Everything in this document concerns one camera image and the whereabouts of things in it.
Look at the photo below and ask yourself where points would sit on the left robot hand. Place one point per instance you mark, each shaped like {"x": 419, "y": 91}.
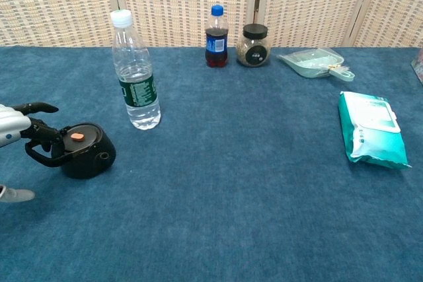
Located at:
{"x": 13, "y": 123}

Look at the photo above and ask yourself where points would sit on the clear water bottle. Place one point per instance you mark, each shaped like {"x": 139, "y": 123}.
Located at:
{"x": 138, "y": 93}

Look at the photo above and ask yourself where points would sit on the small cola bottle blue cap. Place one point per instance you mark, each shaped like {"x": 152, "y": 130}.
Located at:
{"x": 216, "y": 47}

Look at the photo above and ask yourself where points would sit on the woven folding screen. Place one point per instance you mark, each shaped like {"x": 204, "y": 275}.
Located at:
{"x": 178, "y": 1}

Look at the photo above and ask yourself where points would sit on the blue table cloth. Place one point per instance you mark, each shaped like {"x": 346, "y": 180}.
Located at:
{"x": 211, "y": 196}

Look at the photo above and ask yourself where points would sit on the glass jar with black lid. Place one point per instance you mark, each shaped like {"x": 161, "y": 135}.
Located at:
{"x": 253, "y": 51}

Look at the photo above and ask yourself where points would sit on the mint green dustpan set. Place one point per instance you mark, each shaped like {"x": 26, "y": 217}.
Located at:
{"x": 314, "y": 62}

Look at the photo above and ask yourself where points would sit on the teal wet wipes pack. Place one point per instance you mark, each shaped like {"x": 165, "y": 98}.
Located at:
{"x": 370, "y": 130}

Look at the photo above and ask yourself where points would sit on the colourful object at edge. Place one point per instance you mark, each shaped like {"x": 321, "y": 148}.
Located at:
{"x": 419, "y": 64}

